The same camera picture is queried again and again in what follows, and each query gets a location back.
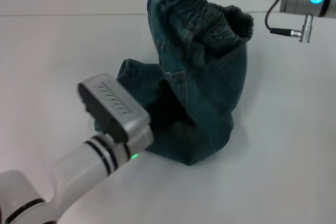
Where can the blue denim shorts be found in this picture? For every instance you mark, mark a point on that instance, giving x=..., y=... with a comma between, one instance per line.
x=210, y=77

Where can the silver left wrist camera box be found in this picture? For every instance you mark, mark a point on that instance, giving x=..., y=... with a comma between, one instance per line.
x=115, y=106

